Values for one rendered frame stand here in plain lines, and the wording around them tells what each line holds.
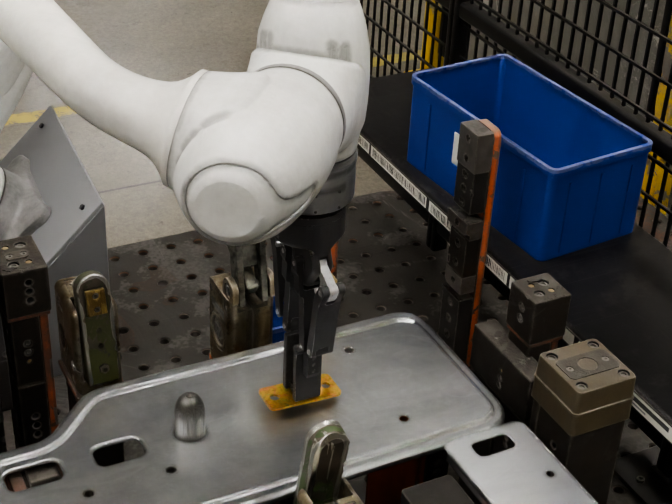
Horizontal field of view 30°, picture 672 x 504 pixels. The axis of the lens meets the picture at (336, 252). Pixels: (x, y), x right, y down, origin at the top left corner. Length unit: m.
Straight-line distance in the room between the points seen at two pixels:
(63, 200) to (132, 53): 2.82
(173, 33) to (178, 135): 3.80
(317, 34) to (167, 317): 0.98
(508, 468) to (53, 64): 0.60
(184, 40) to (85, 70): 3.68
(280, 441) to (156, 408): 0.14
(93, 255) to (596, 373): 0.77
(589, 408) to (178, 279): 0.93
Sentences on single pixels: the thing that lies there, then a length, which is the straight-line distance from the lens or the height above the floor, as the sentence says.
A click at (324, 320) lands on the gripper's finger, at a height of 1.14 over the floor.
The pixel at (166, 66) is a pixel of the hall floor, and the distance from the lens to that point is 4.53.
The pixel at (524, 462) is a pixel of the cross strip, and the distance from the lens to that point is 1.32.
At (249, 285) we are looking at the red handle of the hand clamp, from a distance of 1.42.
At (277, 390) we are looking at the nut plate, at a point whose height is 1.02.
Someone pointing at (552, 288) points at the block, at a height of 1.08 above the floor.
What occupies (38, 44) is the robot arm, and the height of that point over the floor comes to 1.43.
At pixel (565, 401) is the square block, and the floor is 1.04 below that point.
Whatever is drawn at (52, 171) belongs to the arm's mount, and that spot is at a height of 0.95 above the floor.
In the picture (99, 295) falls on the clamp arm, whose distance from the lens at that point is 1.37.
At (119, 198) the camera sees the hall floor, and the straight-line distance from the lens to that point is 3.71.
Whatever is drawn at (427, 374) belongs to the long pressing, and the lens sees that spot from 1.41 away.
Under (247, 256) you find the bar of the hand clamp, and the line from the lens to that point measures 1.41.
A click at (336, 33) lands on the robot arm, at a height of 1.44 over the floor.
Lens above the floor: 1.86
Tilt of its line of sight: 33 degrees down
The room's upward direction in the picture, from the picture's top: 3 degrees clockwise
